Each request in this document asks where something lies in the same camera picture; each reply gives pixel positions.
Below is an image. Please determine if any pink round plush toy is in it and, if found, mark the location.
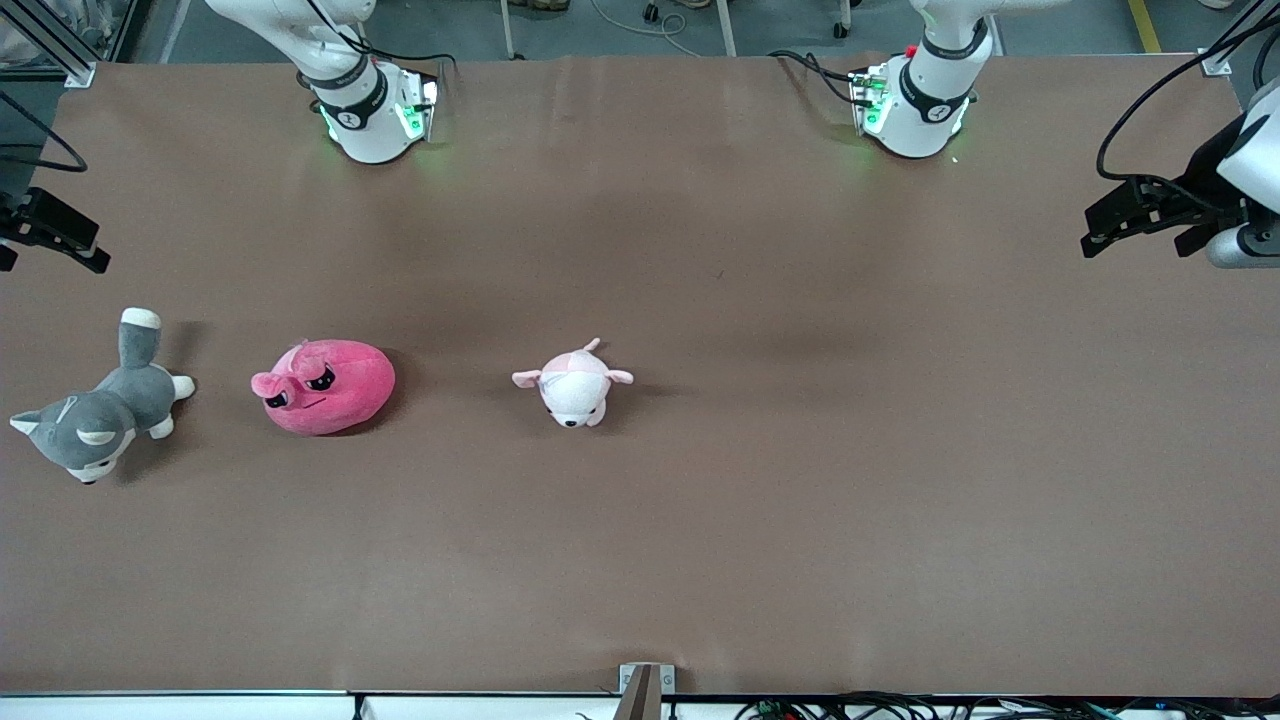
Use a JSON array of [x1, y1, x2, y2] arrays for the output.
[[250, 338, 397, 437]]

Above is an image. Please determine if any grey white husky plush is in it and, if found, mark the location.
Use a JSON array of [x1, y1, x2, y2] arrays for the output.
[[10, 307, 196, 486]]

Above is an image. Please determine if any metal connector box green light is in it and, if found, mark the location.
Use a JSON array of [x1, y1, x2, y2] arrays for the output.
[[395, 78, 441, 143], [850, 65, 893, 136]]

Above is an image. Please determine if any white side table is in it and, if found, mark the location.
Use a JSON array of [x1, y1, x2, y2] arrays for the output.
[[0, 688, 1280, 720]]

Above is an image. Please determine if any white pink plush dog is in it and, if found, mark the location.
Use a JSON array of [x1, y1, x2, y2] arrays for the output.
[[512, 338, 635, 429]]

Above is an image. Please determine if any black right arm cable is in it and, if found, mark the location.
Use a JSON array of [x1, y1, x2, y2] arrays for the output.
[[0, 90, 89, 174]]

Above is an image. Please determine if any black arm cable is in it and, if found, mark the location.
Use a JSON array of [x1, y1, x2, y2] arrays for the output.
[[0, 90, 89, 174], [1096, 10, 1280, 186]]

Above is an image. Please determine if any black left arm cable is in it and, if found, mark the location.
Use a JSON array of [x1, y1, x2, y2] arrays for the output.
[[1096, 10, 1280, 186]]

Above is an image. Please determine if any aluminium corner frame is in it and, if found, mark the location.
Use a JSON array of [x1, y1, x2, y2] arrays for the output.
[[1200, 0, 1280, 79], [0, 0, 97, 89]]

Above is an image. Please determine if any black base cable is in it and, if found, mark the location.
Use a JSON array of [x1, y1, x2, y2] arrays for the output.
[[768, 50, 861, 106]]

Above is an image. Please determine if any pale floor cable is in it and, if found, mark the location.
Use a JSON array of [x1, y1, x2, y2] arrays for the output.
[[590, 0, 706, 58]]

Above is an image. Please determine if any black cable bundle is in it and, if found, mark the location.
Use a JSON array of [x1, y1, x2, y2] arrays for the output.
[[735, 690, 1280, 720]]

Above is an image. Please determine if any aluminium camera mount post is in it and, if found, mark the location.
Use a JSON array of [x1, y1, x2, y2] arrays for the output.
[[618, 663, 677, 720]]

